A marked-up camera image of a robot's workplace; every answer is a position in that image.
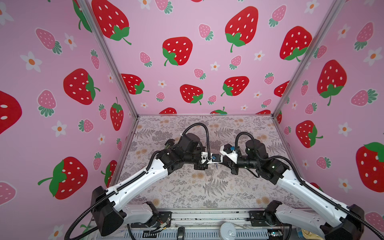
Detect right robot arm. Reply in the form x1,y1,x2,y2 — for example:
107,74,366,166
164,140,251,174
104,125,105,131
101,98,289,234
220,140,365,240

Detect aluminium front rail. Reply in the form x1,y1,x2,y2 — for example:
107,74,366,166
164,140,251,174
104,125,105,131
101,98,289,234
112,205,315,234

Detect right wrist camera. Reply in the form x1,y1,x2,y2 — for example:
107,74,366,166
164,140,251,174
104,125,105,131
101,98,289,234
220,144,238,162

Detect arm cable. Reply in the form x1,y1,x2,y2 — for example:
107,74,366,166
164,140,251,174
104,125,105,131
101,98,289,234
234,131,384,240
181,122,212,157

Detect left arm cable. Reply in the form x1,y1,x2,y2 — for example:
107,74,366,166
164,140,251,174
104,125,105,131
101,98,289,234
181,122,212,157

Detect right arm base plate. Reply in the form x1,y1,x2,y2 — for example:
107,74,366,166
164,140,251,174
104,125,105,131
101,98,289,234
246,211,289,228

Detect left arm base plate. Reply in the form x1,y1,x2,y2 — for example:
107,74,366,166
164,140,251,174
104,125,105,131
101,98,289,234
130,211,172,229

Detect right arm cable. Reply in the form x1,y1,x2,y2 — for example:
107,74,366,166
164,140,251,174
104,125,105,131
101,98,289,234
234,131,384,240

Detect gold computer mouse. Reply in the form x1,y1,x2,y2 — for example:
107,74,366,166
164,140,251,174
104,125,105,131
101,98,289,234
298,229,317,240

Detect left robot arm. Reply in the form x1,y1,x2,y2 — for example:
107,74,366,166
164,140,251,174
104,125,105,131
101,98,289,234
90,133,208,237

